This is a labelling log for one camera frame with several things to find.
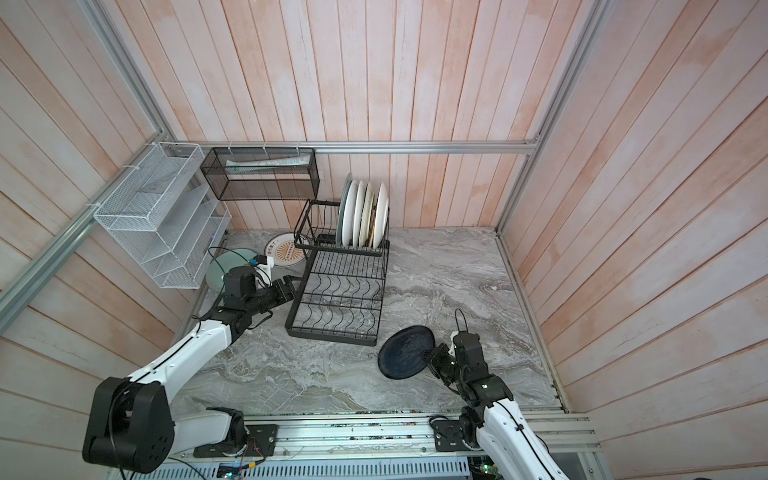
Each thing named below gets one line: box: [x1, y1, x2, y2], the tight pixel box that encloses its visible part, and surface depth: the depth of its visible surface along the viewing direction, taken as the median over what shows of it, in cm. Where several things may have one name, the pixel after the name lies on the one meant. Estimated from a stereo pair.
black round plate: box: [377, 325, 435, 380], surface depth 87 cm
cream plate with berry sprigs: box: [359, 181, 374, 248], surface depth 79 cm
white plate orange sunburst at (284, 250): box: [264, 232, 307, 266], surface depth 117 cm
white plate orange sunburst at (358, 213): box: [353, 180, 365, 247], surface depth 78 cm
